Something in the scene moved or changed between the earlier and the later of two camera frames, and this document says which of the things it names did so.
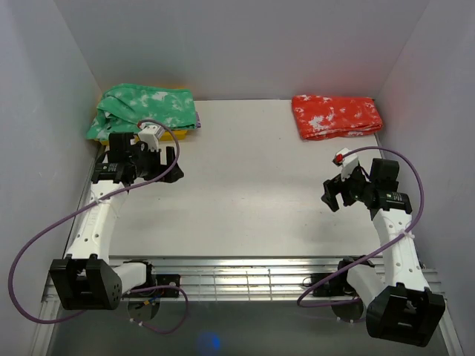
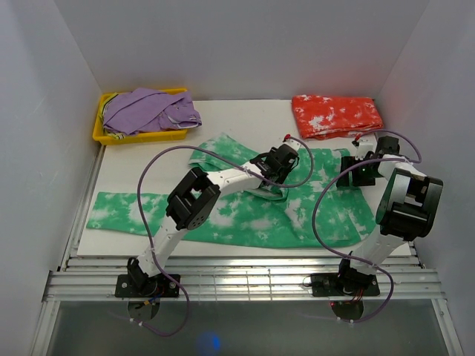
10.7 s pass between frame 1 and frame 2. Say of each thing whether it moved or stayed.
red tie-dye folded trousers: stayed
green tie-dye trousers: moved
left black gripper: moved
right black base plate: stayed
